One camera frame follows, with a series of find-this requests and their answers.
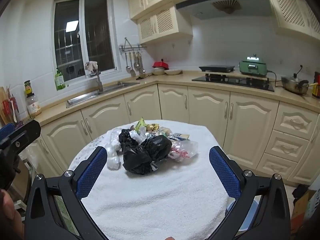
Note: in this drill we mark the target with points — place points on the yellow label sauce bottle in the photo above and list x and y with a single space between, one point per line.
28 88

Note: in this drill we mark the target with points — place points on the pale dishcloth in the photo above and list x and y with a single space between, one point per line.
92 66

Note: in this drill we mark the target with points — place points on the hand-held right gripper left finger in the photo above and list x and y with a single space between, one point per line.
92 172

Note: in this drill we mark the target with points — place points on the wooden cutting board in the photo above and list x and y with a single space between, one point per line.
3 102

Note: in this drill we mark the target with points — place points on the black plastic bag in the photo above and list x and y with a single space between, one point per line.
145 155

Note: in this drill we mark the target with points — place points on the clear hanging plastic bag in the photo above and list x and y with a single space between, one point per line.
30 155

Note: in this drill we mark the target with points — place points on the green wrapper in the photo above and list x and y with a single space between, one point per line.
140 125

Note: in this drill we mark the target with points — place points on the hanging metal ladle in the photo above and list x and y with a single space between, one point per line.
127 67

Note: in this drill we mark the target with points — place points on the crumpled clear plastic bag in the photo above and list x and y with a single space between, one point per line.
113 136

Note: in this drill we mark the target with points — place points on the metal faucet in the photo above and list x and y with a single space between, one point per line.
99 81

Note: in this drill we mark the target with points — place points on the steel cooking pot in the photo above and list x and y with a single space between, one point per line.
293 85

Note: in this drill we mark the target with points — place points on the hanging metal spoon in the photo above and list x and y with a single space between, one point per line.
136 65
141 70

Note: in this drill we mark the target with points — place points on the long wooden board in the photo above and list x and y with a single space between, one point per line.
237 76

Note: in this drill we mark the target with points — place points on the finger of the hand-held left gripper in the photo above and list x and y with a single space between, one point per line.
27 133

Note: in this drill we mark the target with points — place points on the utensil holder with chopsticks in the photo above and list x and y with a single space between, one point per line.
11 110

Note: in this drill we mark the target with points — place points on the range hood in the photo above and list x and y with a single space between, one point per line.
225 6

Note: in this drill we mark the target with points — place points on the green electric pot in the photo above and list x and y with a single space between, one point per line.
252 67

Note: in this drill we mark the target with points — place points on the clear plastic jar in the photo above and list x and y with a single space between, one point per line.
33 106

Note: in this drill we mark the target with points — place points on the kitchen window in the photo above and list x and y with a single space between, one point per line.
95 30

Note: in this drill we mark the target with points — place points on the cream lower cabinets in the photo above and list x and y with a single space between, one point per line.
205 110

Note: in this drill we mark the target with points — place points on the light blue trash bin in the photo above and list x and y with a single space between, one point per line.
247 212

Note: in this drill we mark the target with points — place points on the hanging metal spatula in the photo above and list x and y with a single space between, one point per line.
132 73

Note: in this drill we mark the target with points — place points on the blue white snack packet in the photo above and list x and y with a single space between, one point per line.
179 136

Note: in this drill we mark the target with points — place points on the person's right hand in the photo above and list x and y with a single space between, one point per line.
171 238

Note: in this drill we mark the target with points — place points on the black bag on floor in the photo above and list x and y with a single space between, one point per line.
300 192

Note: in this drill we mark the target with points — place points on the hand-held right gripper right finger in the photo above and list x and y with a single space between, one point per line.
223 172

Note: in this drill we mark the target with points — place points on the gold wrapper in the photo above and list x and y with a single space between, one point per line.
152 127

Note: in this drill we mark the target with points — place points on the white plastic bag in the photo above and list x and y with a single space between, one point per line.
114 161

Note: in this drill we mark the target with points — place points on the white towel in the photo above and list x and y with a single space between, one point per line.
155 200

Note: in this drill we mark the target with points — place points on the group of condiment bottles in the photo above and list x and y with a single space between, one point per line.
316 87

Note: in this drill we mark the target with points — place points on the clear bag with red print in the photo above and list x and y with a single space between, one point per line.
185 150

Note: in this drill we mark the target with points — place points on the metal wall utensil rack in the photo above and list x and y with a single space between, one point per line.
132 47

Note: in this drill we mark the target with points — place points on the stainless steel sink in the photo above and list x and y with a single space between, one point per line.
100 93

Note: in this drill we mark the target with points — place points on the red pot lid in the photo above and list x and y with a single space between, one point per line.
160 64

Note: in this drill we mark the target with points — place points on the green dish soap bottle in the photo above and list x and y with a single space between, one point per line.
60 80

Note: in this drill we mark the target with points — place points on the small silver wrapper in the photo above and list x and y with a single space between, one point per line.
153 165

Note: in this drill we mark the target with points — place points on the black gas stove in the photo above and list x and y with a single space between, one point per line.
232 82

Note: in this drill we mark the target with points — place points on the black induction cooker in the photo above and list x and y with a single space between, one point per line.
216 68

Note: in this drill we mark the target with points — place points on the brown cardboard box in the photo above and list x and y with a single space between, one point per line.
300 212

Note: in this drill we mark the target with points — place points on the shallow white bowl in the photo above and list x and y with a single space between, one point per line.
173 72

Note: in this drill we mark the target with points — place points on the cream lattice wall cabinet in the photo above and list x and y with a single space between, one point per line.
292 10
162 22

